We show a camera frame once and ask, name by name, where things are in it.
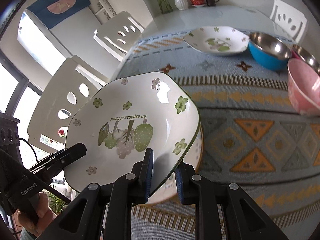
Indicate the red lidded sugar bowl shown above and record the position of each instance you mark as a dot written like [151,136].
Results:
[198,3]

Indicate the magenta steel bowl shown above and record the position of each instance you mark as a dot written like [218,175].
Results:
[302,54]

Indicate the person's left hand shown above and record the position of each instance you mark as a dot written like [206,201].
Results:
[45,214]

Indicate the white chair far end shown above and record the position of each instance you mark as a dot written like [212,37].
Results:
[290,19]

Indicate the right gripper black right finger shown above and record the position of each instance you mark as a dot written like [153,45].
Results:
[243,218]

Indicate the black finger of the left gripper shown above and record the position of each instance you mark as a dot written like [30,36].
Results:
[53,164]

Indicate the pink ceramic bowl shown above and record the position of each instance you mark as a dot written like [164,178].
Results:
[303,88]

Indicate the white floral square plate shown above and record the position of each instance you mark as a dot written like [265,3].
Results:
[125,118]

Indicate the blue patterned table mat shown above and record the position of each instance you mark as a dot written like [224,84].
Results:
[252,135]

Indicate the blue and pink wall hanging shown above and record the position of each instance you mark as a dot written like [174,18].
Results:
[52,12]

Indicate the green potted plant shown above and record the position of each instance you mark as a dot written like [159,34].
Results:
[56,204]

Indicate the white chair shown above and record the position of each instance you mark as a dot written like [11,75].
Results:
[73,84]
[119,34]

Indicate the blue steel bowl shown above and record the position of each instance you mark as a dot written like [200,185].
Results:
[269,51]

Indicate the white chair near left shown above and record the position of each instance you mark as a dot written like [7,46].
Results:
[73,84]

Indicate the far white floral plate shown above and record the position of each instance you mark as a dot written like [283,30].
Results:
[217,40]

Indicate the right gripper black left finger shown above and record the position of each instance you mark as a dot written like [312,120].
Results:
[104,212]

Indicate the white chair far left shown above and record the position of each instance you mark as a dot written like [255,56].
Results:
[119,34]

